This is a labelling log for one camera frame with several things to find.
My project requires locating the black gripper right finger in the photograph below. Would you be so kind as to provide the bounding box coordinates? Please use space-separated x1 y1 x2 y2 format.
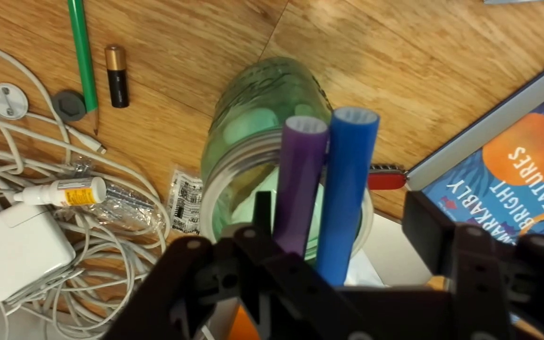
402 189 521 340

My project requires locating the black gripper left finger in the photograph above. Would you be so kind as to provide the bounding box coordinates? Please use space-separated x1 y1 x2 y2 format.
234 189 300 269

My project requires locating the purple marker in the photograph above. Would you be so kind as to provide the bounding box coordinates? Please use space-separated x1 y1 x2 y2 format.
272 114 330 259

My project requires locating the blue marker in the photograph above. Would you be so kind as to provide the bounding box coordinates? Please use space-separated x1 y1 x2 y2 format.
313 106 381 289

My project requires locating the green glass jar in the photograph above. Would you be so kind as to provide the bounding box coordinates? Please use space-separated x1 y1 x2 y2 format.
196 55 374 263

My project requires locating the small white printed tag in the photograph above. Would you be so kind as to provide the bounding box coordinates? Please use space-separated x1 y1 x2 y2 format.
164 167 206 235

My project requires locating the colourful hardcover book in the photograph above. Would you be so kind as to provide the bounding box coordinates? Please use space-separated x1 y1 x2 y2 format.
404 49 544 250

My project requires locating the red pocket knife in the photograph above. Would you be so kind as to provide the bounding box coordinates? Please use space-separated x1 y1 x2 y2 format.
366 161 410 193

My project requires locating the clear plastic bag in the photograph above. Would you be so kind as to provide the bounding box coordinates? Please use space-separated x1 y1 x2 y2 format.
88 182 168 236

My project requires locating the small white tube yellow label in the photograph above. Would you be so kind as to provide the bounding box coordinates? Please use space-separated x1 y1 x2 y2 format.
11 176 107 210

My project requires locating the black and gold battery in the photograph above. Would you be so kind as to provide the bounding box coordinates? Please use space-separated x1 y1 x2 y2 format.
102 44 132 110

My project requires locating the grey round disc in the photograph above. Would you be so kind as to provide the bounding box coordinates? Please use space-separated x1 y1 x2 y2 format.
51 89 88 125

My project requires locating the green pencil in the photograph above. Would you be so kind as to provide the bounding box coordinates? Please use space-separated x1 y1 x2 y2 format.
64 0 100 114

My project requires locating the white power adapter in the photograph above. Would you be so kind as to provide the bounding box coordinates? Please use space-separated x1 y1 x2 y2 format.
0 202 79 304

